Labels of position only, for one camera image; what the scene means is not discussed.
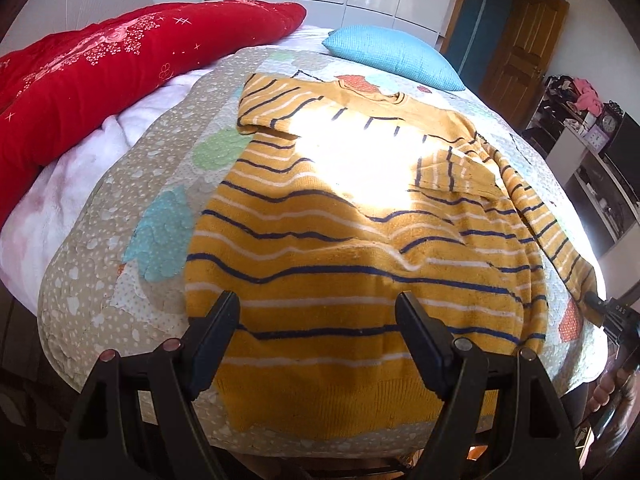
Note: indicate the pink garment on shelf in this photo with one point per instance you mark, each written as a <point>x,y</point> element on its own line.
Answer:
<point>588,99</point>

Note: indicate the turquoise knit pillow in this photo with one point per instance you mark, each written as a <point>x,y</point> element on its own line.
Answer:
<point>395,52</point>

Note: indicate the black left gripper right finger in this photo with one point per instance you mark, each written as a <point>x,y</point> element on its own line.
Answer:
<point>501,417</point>

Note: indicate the brown wooden door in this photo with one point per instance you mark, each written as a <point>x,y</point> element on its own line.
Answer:
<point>502,49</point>

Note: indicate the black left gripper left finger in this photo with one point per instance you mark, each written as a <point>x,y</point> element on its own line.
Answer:
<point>134,418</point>

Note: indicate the black monitor screen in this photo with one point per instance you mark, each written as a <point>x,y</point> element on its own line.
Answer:
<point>624,151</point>

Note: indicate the cluttered white shelf unit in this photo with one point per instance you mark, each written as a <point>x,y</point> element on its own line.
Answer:
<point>605,203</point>

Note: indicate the right hand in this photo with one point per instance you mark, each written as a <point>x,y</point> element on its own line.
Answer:
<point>611,403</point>

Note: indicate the patchwork heart quilt bedspread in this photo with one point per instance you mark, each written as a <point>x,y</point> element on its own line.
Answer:
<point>117,281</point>

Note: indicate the red patterned blanket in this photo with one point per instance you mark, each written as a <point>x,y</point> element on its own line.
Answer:
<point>58,90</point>

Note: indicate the purple alarm clock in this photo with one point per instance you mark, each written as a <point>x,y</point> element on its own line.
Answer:
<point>597,138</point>

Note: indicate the yellow striped knit sweater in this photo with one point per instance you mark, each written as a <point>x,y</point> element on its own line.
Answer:
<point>341,201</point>

